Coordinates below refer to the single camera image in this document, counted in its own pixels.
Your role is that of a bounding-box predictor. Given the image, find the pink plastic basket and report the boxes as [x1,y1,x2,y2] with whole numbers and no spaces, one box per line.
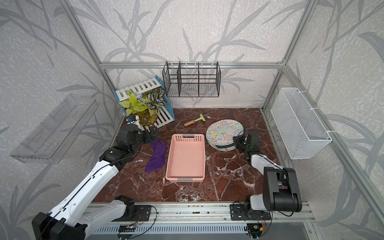
[166,134,206,183]

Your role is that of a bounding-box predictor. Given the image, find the white mesh wall basket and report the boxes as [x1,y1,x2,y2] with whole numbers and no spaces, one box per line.
[271,88,333,160]

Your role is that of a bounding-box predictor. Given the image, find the black wire basket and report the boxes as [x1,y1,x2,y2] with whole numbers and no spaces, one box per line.
[162,62,222,98]

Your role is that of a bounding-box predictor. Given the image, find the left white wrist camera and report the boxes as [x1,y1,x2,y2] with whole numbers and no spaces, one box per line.
[126,114,138,124]

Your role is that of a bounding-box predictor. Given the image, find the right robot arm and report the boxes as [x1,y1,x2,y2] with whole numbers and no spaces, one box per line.
[233,131,302,220]

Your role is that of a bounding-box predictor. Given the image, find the colourful patterned round plate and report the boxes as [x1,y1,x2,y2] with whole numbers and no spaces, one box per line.
[206,119,244,146]

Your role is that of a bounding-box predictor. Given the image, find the purple cloth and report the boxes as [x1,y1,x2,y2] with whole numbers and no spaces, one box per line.
[145,140,167,173]

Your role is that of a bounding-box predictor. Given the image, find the blue white slatted crate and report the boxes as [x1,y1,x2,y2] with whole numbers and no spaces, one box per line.
[114,76,175,130]

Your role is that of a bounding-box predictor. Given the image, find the striped plaid round plate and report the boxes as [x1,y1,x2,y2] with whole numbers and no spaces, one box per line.
[206,139,238,152]

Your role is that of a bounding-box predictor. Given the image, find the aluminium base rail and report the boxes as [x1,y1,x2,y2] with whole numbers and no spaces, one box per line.
[62,201,316,225]

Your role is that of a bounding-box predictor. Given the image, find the left electronics board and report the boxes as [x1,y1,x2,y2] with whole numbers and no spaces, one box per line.
[118,225,136,234]

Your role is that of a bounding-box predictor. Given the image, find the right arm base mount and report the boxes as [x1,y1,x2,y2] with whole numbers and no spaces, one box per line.
[230,203,272,221]

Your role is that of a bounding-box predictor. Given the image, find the potted plant glass vase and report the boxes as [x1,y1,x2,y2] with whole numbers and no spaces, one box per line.
[119,87,165,127]

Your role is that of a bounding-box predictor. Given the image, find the clear acrylic wall shelf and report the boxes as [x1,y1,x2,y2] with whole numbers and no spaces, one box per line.
[10,94,99,164]

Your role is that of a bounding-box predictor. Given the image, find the right electronics board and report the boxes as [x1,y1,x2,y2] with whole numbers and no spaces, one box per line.
[245,224,265,240]

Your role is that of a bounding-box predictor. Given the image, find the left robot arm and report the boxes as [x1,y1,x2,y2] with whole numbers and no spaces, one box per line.
[32,124,158,240]

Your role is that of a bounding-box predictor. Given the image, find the electronics board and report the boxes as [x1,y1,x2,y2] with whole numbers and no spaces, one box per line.
[245,224,265,240]
[118,225,136,234]

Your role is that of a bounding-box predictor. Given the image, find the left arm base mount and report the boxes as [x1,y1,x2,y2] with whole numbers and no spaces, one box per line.
[114,195,152,222]

